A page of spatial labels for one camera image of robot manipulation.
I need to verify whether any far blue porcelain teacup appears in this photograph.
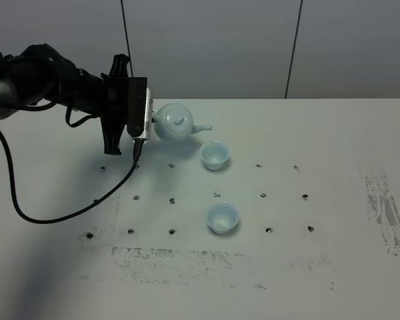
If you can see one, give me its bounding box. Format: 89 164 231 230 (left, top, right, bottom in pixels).
200 141 229 171

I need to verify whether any black left camera cable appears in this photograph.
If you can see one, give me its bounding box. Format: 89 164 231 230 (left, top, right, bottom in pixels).
0 118 145 225

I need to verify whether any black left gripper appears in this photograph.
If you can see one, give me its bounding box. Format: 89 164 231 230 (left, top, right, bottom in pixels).
99 54 130 155

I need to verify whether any black left arm wire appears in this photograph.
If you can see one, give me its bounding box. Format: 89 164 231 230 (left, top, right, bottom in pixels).
0 19 97 128

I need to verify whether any blue porcelain teapot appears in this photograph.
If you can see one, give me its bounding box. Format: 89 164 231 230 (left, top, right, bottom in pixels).
153 103 212 141

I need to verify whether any near blue porcelain teacup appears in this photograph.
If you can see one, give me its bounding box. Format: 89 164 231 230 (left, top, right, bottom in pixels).
206 201 240 235

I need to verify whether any blue porcelain teacup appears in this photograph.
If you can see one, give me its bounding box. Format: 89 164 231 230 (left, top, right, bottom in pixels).
206 201 240 235
200 141 229 171

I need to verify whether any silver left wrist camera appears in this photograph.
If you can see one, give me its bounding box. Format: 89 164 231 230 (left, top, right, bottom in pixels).
127 77 153 141

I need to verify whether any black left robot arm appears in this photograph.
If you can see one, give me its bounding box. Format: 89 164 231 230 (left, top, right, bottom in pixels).
0 44 129 155

